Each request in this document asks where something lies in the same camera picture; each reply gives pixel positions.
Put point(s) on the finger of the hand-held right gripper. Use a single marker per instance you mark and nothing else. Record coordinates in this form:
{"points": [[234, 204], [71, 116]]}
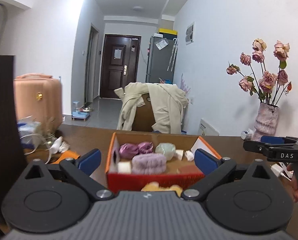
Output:
{"points": [[273, 139], [255, 147]]}

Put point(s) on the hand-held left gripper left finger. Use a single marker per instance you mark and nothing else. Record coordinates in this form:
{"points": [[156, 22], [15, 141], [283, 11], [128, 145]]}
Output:
{"points": [[90, 158]]}

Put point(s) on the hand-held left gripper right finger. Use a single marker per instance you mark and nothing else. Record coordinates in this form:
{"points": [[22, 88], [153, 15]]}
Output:
{"points": [[206, 160]]}

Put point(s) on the white soft ball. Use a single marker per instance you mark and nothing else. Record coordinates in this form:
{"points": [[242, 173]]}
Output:
{"points": [[189, 155]]}

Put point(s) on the small white foam block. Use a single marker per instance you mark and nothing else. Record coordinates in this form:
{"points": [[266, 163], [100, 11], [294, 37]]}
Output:
{"points": [[179, 154]]}

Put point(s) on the white and yellow plush toy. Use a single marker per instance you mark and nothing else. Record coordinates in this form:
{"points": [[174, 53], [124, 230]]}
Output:
{"points": [[161, 188]]}

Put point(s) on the purple fluffy headband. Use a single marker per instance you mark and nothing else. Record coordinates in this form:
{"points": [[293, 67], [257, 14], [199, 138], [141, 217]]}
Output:
{"points": [[149, 163]]}

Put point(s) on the orange cardboard box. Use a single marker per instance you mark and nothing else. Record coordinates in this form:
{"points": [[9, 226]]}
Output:
{"points": [[151, 182]]}

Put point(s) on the person's right hand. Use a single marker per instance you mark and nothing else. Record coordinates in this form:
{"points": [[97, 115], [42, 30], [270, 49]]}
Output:
{"points": [[295, 182]]}

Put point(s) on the small white bottle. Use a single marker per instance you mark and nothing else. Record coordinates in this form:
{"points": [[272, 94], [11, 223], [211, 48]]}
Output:
{"points": [[247, 134]]}

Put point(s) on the pink textured vase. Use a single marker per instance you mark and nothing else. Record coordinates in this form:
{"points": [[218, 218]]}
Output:
{"points": [[265, 122]]}

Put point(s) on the white charger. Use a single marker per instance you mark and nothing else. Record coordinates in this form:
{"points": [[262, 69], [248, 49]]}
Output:
{"points": [[279, 170]]}

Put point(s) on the white flat panel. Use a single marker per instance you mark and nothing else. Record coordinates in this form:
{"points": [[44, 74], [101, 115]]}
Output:
{"points": [[209, 128]]}

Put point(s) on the blue pet feeder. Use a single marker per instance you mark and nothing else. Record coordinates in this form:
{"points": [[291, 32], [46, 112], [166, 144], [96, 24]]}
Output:
{"points": [[81, 112]]}

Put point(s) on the glass jar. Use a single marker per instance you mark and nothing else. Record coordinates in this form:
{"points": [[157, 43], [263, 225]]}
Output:
{"points": [[46, 132]]}

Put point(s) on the dried pink roses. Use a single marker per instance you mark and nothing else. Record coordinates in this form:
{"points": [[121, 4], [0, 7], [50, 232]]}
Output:
{"points": [[268, 78]]}

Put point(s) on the blue and white pack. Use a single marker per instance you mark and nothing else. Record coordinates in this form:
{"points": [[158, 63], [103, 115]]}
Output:
{"points": [[27, 130]]}

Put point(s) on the beige jacket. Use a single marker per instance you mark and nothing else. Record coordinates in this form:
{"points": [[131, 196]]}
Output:
{"points": [[164, 105]]}

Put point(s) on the pink suitcase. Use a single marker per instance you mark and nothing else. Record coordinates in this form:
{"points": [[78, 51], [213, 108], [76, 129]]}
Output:
{"points": [[38, 97]]}

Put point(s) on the dark brown entrance door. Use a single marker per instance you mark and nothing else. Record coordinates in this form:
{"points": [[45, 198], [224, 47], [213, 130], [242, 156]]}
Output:
{"points": [[118, 72]]}

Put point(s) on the side room door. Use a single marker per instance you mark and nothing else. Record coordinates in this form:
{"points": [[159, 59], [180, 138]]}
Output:
{"points": [[91, 65]]}

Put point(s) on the black paper bag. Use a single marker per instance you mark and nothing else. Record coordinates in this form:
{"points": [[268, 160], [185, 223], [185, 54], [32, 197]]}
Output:
{"points": [[3, 105]]}

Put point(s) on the grey refrigerator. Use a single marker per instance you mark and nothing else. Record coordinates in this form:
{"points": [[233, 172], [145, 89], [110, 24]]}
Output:
{"points": [[159, 65]]}

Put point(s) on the white folded umbrella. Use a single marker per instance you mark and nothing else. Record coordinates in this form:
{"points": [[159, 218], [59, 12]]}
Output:
{"points": [[173, 55]]}

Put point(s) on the paper sheet on refrigerator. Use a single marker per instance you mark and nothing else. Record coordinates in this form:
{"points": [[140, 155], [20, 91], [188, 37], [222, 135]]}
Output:
{"points": [[162, 44]]}

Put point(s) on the yellow box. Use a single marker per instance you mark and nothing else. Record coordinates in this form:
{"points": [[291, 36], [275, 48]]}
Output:
{"points": [[168, 32]]}

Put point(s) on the small round ceiling lamp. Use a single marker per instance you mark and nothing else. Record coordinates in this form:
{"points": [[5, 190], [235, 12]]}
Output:
{"points": [[137, 8]]}

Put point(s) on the purple wall sticker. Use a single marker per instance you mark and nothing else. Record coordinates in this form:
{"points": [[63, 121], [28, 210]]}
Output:
{"points": [[185, 83]]}

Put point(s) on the wall poster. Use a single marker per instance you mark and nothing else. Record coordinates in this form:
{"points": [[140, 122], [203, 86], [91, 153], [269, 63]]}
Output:
{"points": [[190, 33]]}

